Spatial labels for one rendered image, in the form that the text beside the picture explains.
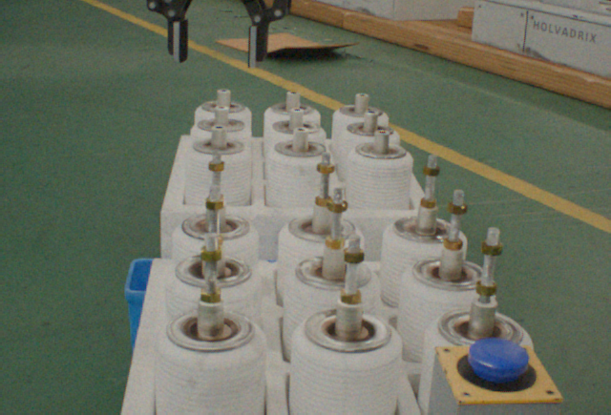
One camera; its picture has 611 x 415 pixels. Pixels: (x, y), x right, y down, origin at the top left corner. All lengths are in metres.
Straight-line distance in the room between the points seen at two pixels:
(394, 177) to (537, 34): 2.05
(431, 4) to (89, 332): 3.00
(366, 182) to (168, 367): 0.59
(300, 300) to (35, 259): 0.77
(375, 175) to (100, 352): 0.46
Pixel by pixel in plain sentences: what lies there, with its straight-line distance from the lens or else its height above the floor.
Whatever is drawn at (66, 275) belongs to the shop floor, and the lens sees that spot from 1.46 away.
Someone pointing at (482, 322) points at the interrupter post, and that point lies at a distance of 0.77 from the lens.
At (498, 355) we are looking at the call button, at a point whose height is 0.33.
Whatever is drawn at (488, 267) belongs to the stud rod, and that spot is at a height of 0.31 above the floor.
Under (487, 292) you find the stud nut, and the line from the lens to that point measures 0.76.
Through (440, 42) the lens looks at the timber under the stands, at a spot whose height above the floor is 0.06.
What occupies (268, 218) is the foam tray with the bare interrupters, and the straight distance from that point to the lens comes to 1.21.
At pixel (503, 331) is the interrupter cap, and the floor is 0.25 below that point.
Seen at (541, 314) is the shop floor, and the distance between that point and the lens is 1.41.
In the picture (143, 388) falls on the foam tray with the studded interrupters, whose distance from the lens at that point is 0.81.
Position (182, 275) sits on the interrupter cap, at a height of 0.25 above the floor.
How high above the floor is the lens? 0.61
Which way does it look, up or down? 19 degrees down
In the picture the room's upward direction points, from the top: 3 degrees clockwise
